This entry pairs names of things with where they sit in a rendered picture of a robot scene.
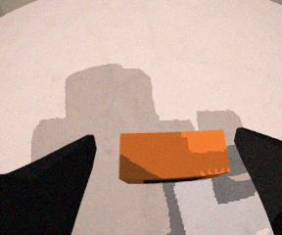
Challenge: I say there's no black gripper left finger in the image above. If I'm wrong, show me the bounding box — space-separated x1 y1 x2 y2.
0 134 97 235

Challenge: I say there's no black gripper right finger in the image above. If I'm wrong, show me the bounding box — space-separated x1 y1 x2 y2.
234 128 282 235

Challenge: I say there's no orange block with dark blue square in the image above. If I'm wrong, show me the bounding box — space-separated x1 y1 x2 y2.
118 130 230 184

